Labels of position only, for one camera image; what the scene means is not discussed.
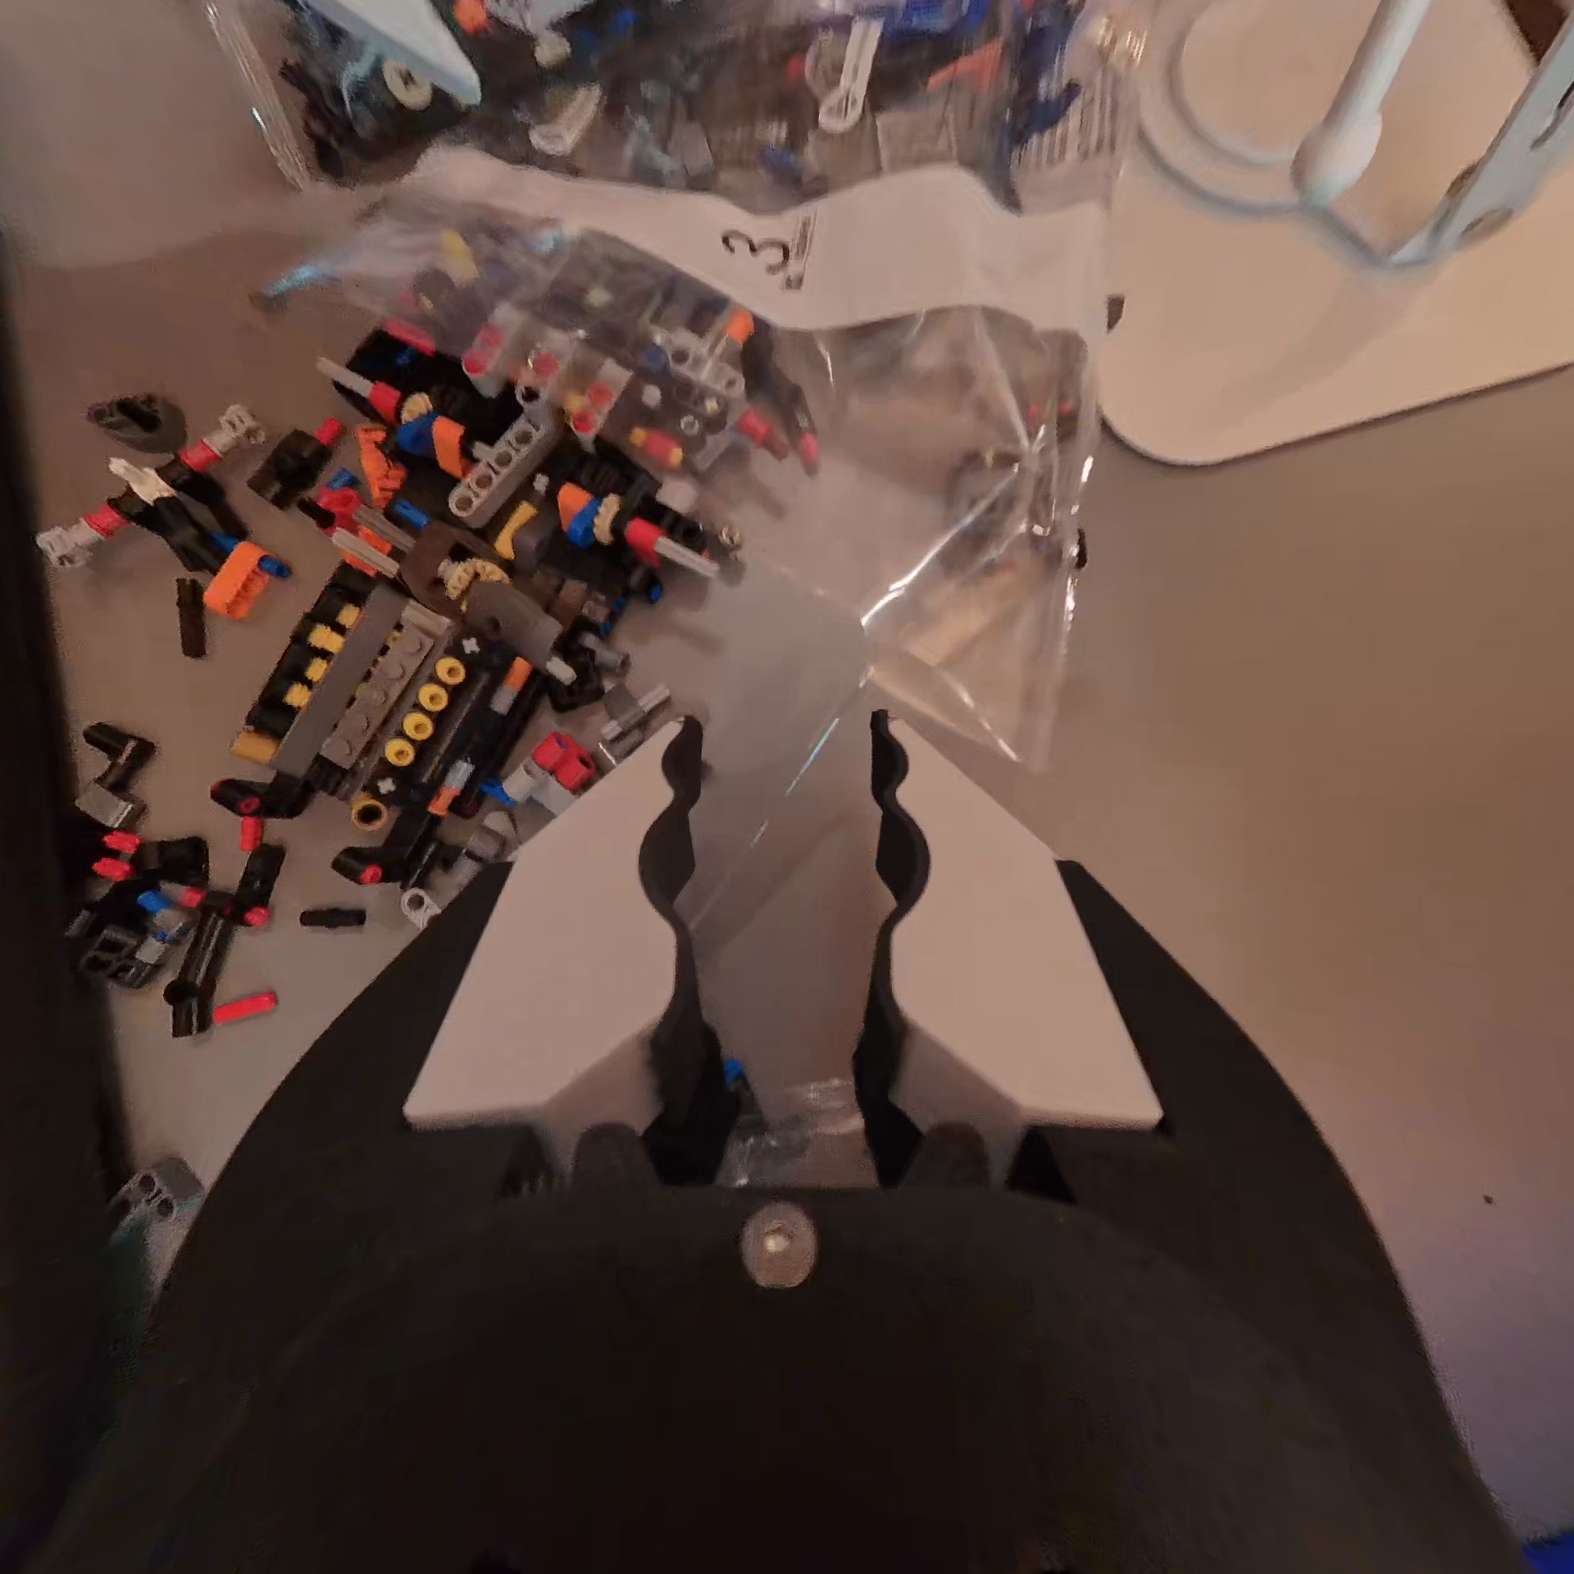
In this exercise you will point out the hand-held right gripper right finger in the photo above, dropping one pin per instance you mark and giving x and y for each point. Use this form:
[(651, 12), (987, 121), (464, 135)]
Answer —
[(1019, 998)]

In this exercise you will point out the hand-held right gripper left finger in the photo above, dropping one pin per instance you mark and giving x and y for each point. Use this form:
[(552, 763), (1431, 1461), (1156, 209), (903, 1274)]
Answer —
[(552, 982)]

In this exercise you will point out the large clear plastic bag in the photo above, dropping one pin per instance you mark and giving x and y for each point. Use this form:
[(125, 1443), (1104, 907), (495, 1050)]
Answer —
[(960, 613)]

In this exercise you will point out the red and grey lego piece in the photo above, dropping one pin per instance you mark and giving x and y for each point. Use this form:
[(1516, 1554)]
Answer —
[(557, 763)]

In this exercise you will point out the black lego assembly yellow studs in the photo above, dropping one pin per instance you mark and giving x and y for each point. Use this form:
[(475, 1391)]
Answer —
[(390, 686)]

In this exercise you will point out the orange lego piece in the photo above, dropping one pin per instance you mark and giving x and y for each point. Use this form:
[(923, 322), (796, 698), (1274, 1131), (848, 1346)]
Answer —
[(239, 581)]

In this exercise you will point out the light grey lego beam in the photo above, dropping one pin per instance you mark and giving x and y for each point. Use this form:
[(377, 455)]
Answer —
[(495, 464)]

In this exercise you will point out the pile of loose lego pieces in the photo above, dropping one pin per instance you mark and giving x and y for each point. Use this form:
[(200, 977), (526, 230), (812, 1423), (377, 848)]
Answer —
[(616, 406)]

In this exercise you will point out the black lego joint assembly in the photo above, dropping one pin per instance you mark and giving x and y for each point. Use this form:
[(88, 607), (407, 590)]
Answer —
[(172, 500)]

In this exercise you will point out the wooden and white book stand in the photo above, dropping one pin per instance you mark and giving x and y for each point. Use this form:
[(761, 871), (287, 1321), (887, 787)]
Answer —
[(1232, 393)]

